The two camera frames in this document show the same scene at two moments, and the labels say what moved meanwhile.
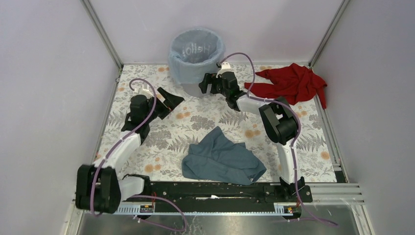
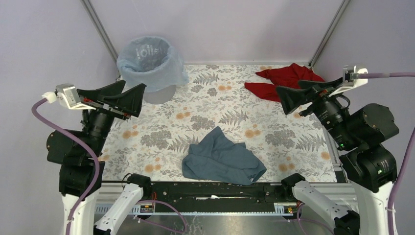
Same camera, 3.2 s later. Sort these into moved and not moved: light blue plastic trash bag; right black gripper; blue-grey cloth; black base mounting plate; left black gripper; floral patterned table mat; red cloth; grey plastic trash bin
Moved: right black gripper; grey plastic trash bin; left black gripper; light blue plastic trash bag
Not moved: blue-grey cloth; floral patterned table mat; red cloth; black base mounting plate
